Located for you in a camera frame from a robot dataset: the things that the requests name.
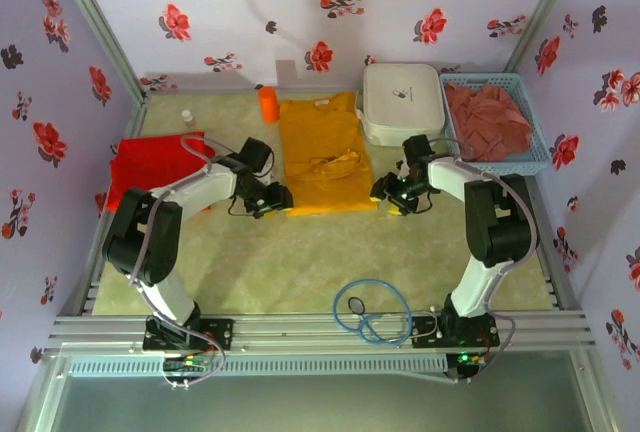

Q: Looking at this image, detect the yellow t-shirt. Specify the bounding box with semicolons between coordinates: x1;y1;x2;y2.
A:
278;91;380;218

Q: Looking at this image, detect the white zip case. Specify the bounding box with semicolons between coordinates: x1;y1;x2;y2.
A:
354;62;446;147

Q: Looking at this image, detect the orange cylinder bottle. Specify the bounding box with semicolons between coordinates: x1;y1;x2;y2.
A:
258;85;281;125

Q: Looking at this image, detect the dusty pink crumpled t-shirt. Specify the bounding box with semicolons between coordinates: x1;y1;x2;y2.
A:
443;80;534;162

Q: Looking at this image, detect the blue stethoscope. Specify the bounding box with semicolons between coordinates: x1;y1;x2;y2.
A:
333;279;441;346

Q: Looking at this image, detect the red folded t-shirt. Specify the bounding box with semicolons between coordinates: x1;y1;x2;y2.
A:
108;131;217;212

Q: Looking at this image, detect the light blue plastic basket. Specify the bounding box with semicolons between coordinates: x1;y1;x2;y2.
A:
438;72;549;177

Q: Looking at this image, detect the green circuit board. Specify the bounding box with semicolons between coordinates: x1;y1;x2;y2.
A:
164;356;209;373

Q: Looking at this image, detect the black right camera cable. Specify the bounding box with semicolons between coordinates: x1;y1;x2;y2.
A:
412;191;441;214

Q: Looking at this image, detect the grey left arm cable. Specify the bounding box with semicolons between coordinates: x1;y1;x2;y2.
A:
127;134;221;313

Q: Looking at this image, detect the aluminium frame rail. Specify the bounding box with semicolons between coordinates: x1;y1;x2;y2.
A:
47;310;599;353

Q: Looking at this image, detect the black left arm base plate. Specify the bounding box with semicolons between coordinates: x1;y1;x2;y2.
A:
143;317;235;352

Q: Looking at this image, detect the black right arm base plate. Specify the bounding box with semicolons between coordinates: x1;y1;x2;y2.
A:
412;316;501;352

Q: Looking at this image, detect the grey left base cable loop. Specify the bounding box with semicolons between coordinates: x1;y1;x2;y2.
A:
159;321;226;391

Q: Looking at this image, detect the grey base cable loop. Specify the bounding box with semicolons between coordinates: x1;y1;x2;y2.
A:
452;314;517;384
159;321;226;391

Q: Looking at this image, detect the light blue slotted cable duct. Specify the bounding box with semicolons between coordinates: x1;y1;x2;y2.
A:
67;354;449;378

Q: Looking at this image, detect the grey right base cable loop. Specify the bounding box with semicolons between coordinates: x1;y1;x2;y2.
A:
452;314;517;384

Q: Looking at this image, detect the aluminium corner post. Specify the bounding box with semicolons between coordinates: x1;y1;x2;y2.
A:
47;0;149;103
504;0;586;76

